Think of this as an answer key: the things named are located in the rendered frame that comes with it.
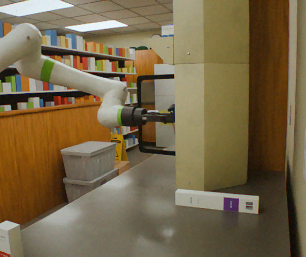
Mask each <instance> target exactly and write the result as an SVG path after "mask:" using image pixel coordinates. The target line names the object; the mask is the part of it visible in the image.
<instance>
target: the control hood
mask: <svg viewBox="0 0 306 257"><path fill-rule="evenodd" d="M145 43H146V44H147V45H148V46H149V47H150V48H151V49H152V50H153V51H154V52H155V53H156V54H157V55H158V56H160V57H161V58H162V60H163V61H164V62H165V63H166V64H168V65H174V38H173V37H171V36H169V37H158V38H151V39H146V40H145Z"/></svg>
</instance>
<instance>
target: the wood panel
mask: <svg viewBox="0 0 306 257"><path fill-rule="evenodd" d="M249 4H250V17H249V25H250V42H249V51H250V64H249V65H250V69H249V95H250V96H249V148H248V169H256V170H261V169H263V170H275V171H285V165H286V137H287V110H288V69H289V61H288V55H289V0H249Z"/></svg>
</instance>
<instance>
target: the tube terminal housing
mask: <svg viewBox="0 0 306 257"><path fill-rule="evenodd" d="M249 17H250V4H249V0H173V38H174V84H175V162H176V189H181V190H192V191H203V192H207V191H213V190H217V189H220V188H226V187H232V186H239V185H244V184H247V175H248V148H249V96H250V95H249V69H250V65H249V64H250V51H249V42H250V25H249Z"/></svg>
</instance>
